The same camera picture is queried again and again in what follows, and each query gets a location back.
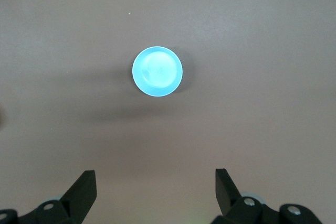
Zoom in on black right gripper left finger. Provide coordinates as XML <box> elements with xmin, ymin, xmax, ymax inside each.
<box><xmin>18</xmin><ymin>170</ymin><xmax>97</xmax><ymax>224</ymax></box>

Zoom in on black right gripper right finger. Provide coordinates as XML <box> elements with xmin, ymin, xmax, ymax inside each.
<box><xmin>212</xmin><ymin>168</ymin><xmax>271</xmax><ymax>224</ymax></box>

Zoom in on light blue bowl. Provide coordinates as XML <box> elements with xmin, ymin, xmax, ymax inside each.
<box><xmin>131</xmin><ymin>46</ymin><xmax>184</xmax><ymax>98</ymax></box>

